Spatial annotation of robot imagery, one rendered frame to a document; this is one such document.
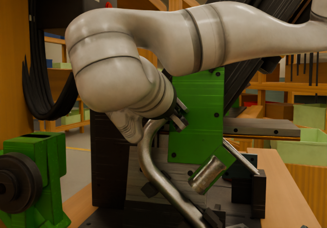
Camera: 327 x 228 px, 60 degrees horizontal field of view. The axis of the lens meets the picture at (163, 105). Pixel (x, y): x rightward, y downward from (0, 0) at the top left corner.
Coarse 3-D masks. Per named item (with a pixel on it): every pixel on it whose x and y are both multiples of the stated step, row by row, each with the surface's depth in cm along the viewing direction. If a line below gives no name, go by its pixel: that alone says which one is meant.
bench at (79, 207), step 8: (240, 152) 140; (88, 184) 99; (80, 192) 92; (88, 192) 92; (72, 200) 86; (80, 200) 86; (88, 200) 86; (64, 208) 81; (72, 208) 81; (80, 208) 81; (88, 208) 81; (96, 208) 81; (72, 216) 76; (80, 216) 76; (88, 216) 76; (72, 224) 72; (80, 224) 72
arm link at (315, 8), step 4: (312, 0) 37; (316, 0) 35; (320, 0) 35; (324, 0) 34; (312, 4) 37; (316, 4) 35; (320, 4) 35; (324, 4) 34; (312, 8) 37; (316, 8) 36; (320, 8) 35; (324, 8) 34; (316, 12) 36; (320, 12) 35; (324, 12) 34; (324, 16) 35
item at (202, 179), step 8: (216, 160) 55; (208, 168) 55; (216, 168) 55; (224, 168) 55; (200, 176) 55; (208, 176) 55; (216, 176) 55; (192, 184) 55; (200, 184) 55; (208, 184) 55; (200, 192) 55
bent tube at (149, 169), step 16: (144, 128) 60; (144, 144) 59; (144, 160) 58; (160, 176) 57; (160, 192) 57; (176, 192) 56; (176, 208) 56; (192, 208) 55; (192, 224) 54; (208, 224) 54
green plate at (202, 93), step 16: (176, 80) 63; (192, 80) 62; (208, 80) 61; (224, 80) 62; (192, 96) 62; (208, 96) 61; (192, 112) 61; (208, 112) 60; (192, 128) 60; (208, 128) 60; (176, 144) 61; (192, 144) 60; (208, 144) 59; (176, 160) 60; (192, 160) 59
